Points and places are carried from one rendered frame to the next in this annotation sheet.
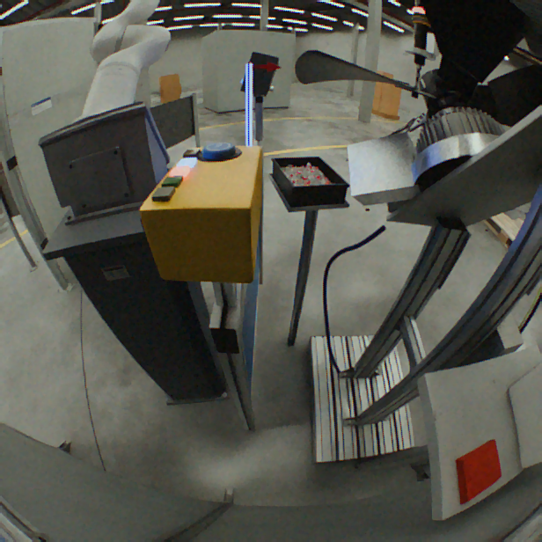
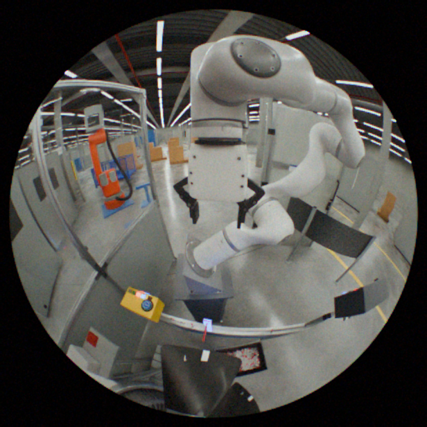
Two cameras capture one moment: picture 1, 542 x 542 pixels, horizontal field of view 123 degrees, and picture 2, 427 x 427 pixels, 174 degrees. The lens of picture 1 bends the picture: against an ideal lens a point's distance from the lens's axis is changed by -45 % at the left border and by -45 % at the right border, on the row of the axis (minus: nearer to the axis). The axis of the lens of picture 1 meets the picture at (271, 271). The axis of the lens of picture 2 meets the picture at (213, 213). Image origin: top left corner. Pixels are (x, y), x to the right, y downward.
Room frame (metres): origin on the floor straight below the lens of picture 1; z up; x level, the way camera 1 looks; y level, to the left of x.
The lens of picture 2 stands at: (0.58, -0.01, 1.60)
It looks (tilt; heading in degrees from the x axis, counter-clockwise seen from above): 35 degrees down; 99
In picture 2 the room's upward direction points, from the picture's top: straight up
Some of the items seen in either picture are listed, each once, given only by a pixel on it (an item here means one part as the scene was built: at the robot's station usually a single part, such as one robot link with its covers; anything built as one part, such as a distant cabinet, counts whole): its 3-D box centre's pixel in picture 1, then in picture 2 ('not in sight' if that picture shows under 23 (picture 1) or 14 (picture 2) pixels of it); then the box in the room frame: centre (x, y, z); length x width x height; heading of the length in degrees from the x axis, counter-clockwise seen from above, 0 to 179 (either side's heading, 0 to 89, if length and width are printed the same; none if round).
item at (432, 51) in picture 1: (425, 38); not in sight; (0.54, -0.30, 1.32); 0.09 x 0.07 x 0.10; 35
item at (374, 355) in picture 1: (391, 331); not in sight; (0.44, -0.43, 0.46); 0.09 x 0.05 x 0.91; 90
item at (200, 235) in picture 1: (214, 208); (143, 305); (0.25, 0.07, 1.02); 0.16 x 0.10 x 0.11; 0
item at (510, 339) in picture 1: (479, 344); not in sight; (0.21, -0.52, 0.73); 0.15 x 0.09 x 0.22; 0
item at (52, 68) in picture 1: (61, 120); (305, 184); (1.50, 1.51, 1.10); 1.21 x 0.06 x 2.20; 0
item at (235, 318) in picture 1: (249, 195); (229, 331); (0.65, 0.07, 0.82); 0.90 x 0.04 x 0.08; 0
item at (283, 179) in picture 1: (306, 179); (240, 360); (0.72, -0.10, 0.85); 0.22 x 0.17 x 0.07; 15
